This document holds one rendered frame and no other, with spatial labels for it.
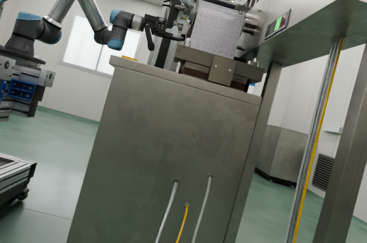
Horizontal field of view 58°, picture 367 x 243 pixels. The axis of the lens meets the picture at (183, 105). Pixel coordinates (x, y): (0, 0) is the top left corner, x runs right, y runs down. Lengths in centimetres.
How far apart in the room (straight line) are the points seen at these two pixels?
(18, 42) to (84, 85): 546
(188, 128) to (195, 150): 10
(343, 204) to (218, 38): 100
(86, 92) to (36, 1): 216
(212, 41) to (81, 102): 589
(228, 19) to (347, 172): 99
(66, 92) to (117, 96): 609
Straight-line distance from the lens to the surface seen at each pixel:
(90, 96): 736
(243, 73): 150
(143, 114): 139
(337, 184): 104
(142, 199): 145
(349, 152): 103
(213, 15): 173
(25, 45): 199
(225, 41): 171
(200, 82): 140
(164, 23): 167
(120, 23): 167
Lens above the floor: 75
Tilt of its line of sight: 1 degrees up
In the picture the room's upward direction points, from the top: 15 degrees clockwise
